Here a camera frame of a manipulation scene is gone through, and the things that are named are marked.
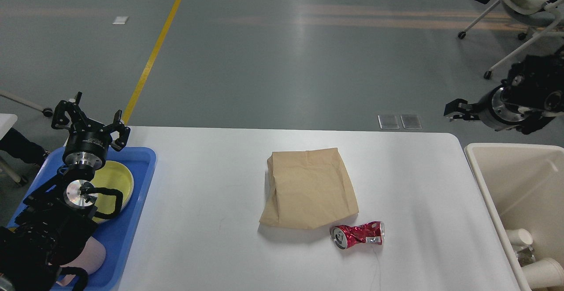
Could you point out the white chair leg with caster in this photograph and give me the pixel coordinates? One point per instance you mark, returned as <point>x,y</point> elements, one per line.
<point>47,112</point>

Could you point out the pink mug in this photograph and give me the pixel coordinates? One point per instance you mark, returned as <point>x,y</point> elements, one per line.
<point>91,258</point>

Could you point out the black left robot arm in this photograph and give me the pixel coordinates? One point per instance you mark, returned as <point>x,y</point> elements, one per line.
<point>57,220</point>

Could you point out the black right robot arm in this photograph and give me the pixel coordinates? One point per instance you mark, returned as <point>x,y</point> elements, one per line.
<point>528,99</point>

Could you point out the crushed red soda can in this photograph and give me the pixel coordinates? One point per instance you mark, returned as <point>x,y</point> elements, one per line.
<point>345,236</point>

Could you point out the white office chair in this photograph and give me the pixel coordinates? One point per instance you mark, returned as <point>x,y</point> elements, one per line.
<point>543,18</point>

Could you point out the beige plastic bin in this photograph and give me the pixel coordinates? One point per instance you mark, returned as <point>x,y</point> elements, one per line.
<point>523,188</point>

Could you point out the aluminium foil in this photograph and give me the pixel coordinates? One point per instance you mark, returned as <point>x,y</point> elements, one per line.
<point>524,255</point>

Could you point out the blue plastic tray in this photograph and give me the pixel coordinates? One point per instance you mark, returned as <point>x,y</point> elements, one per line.
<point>115,234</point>

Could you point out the white paper cup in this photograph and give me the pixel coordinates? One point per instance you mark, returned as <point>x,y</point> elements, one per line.
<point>519,238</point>
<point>544,273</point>

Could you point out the brown paper bag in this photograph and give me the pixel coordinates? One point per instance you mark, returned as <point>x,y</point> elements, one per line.
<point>308,190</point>

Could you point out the floor outlet plates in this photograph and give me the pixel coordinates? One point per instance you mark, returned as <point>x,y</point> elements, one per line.
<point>404,121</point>

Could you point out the yellow plate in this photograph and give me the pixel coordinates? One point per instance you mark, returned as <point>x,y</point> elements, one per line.
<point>113,175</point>

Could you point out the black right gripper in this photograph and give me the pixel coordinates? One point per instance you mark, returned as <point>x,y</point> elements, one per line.
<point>490,109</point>

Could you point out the white paper cup in bin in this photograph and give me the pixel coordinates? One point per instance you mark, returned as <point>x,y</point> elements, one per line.
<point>519,238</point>

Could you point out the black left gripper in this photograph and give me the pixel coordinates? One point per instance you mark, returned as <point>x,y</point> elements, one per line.
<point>87,147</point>

